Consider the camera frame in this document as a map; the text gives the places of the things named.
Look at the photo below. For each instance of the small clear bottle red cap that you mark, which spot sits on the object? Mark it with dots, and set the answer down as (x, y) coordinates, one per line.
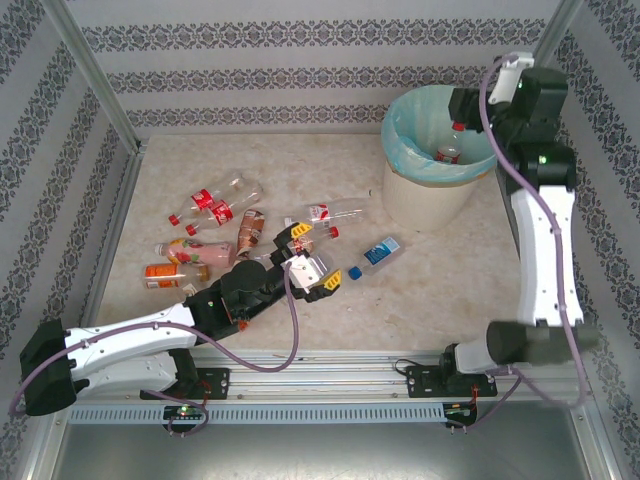
(333, 231)

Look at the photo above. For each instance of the cola bottle red label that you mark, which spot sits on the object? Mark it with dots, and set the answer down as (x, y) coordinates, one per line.
(222, 212)
(202, 199)
(447, 156)

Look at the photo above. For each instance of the brown label drink bottle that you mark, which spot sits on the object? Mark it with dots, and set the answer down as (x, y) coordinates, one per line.
(250, 230)

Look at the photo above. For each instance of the pink strawberry drink bottle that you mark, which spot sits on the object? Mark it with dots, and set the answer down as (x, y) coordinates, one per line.
(200, 254)

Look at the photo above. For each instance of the water bottle blue cap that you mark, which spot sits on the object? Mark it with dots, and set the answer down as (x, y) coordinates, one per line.
(377, 255)

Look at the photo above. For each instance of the large clear bottle white cap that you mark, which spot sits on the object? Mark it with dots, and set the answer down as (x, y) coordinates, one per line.
(350, 207)

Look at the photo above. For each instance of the orange label drink bottle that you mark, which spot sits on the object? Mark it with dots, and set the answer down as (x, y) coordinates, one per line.
(165, 272)

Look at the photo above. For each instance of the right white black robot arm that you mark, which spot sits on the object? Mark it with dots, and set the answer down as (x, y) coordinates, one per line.
(542, 250)

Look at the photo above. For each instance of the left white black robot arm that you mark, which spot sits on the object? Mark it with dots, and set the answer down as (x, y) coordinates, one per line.
(125, 335)

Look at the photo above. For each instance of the light blue bin liner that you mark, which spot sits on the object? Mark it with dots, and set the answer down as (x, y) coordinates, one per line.
(400, 125)

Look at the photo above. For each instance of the white ribbed waste bin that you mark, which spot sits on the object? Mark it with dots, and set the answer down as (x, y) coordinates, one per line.
(425, 205)

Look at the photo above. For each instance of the small green circuit board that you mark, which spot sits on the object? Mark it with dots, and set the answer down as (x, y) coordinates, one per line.
(185, 412)
(460, 410)

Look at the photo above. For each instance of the aluminium mounting rail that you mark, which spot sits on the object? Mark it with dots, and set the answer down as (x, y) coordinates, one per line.
(320, 372)

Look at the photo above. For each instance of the aluminium frame post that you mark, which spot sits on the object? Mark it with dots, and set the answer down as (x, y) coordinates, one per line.
(560, 25)
(90, 65)

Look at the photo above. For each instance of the aluminium frame bar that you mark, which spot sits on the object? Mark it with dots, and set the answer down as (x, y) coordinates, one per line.
(112, 235)

